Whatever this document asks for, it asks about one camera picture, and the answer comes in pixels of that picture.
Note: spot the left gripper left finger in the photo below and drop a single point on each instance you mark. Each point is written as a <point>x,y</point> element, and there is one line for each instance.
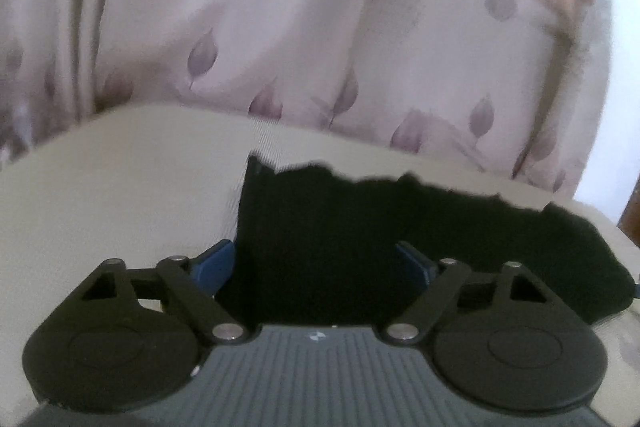
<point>125,338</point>

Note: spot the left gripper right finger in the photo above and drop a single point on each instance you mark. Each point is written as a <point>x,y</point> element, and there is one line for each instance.
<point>502,340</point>

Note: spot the black small garment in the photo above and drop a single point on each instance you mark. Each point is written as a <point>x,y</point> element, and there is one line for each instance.
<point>315,248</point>

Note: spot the beige mattress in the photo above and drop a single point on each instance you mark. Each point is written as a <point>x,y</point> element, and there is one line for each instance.
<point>145,182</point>

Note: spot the leaf patterned pink curtain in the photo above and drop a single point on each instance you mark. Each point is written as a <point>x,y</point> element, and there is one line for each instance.
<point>511,87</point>

